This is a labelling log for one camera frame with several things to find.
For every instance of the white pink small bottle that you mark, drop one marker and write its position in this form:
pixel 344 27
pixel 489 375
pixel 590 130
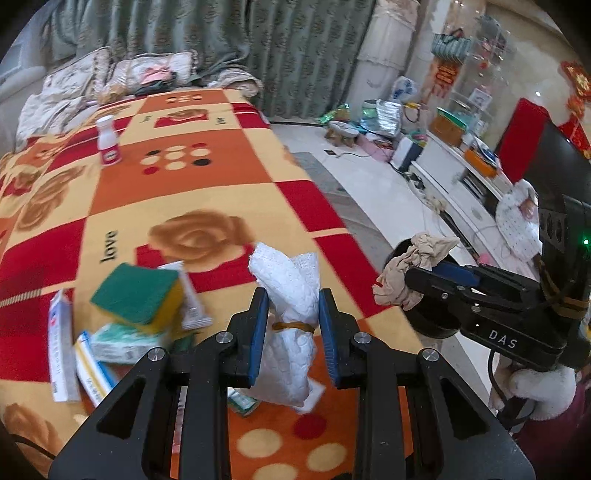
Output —
pixel 107 141

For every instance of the grey floor rug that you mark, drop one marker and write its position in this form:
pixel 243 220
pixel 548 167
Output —
pixel 364 231

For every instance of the teal tissue pack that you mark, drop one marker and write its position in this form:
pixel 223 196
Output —
pixel 121 344

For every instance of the white medicine box red-blue logo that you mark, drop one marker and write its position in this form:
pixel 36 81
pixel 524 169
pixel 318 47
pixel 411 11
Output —
pixel 61 358

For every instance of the black round trash bin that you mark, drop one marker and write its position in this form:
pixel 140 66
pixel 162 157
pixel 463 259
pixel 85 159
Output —
pixel 431 318

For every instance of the black television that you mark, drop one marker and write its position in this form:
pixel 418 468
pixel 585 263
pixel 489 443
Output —
pixel 560 174

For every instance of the red cloth on television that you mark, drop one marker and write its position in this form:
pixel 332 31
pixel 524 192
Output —
pixel 520 139

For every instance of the white paper towel bundle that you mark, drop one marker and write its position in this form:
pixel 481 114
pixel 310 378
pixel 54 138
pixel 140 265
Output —
pixel 293 285

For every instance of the white gloved right hand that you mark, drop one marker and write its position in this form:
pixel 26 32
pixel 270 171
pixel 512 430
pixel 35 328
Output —
pixel 553 391

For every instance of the orange red patterned blanket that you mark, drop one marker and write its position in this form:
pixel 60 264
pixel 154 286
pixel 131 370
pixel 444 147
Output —
pixel 202 180

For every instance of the green yellow sponge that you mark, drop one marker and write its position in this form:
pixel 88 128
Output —
pixel 146 299

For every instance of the small wooden stool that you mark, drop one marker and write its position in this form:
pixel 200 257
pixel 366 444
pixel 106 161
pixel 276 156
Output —
pixel 341 133

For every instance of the silver insulated bag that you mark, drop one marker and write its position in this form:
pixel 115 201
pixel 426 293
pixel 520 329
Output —
pixel 382 117

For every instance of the floral pillow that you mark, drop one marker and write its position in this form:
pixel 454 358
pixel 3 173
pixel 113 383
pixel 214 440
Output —
pixel 128 75

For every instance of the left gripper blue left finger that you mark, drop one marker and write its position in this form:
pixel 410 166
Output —
pixel 258 314

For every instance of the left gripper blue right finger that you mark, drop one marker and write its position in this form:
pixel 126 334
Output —
pixel 328 315

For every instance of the white tv cabinet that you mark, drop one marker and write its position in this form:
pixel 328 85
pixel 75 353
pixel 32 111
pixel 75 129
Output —
pixel 470 200

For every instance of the green patterned curtain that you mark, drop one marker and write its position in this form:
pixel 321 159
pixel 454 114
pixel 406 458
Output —
pixel 304 52

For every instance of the white yellow blue medicine box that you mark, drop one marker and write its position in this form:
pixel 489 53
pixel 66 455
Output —
pixel 95 377

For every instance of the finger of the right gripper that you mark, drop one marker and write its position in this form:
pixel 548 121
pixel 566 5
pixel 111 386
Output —
pixel 428 283
pixel 456 273

